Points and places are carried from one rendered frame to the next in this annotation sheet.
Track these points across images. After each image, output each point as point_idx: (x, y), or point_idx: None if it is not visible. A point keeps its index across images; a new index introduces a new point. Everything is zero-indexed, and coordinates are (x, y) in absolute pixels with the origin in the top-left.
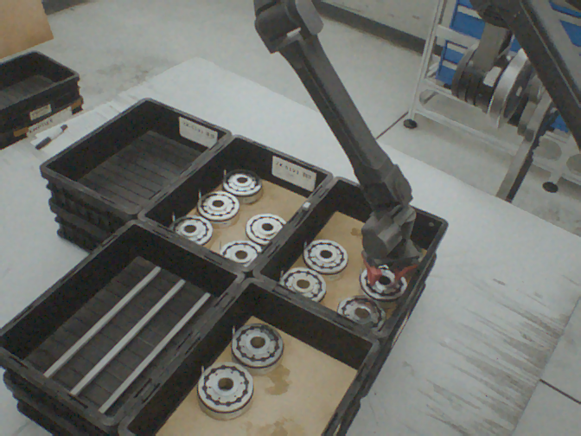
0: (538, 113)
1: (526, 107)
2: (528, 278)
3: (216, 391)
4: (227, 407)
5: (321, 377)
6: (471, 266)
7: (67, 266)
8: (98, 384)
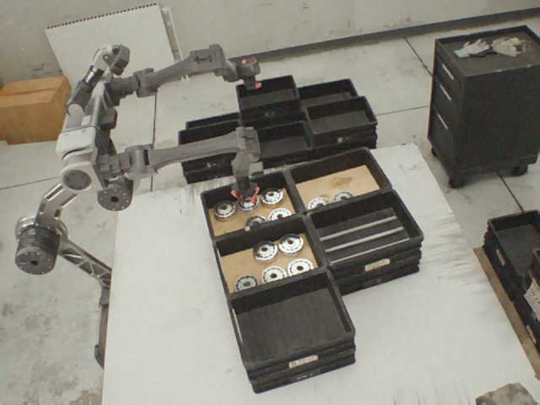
0: (62, 223)
1: (58, 230)
2: (168, 205)
3: (348, 197)
4: (348, 192)
5: (306, 191)
6: (180, 223)
7: (362, 337)
8: (386, 229)
